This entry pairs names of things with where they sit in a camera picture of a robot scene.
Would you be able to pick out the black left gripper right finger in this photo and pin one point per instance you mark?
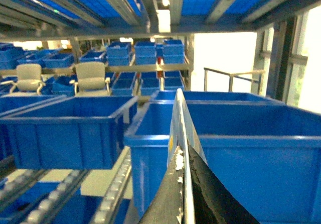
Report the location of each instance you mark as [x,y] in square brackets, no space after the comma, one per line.
[213,203]

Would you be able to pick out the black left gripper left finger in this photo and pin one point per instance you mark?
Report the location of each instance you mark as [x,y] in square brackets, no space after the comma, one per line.
[167,205]

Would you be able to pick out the flower gift bag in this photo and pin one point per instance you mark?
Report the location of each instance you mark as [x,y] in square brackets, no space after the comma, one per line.
[183,135]

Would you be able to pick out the large blue plastic crate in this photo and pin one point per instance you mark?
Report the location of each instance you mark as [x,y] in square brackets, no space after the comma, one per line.
[266,153]

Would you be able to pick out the blue crate on left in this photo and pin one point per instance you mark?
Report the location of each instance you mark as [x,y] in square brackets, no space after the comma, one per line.
[70,133]

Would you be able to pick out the grey office chair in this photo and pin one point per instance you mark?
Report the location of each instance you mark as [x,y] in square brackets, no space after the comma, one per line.
[91,80]
[29,79]

